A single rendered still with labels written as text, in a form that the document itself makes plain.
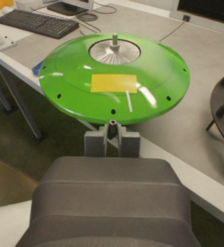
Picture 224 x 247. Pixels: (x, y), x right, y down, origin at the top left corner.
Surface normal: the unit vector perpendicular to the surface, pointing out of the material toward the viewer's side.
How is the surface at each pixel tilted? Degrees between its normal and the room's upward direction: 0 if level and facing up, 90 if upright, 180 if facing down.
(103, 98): 23
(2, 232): 7
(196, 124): 0
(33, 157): 0
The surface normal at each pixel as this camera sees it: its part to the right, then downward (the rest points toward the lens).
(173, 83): 0.33, -0.38
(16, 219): -0.07, -0.84
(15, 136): 0.00, -0.63
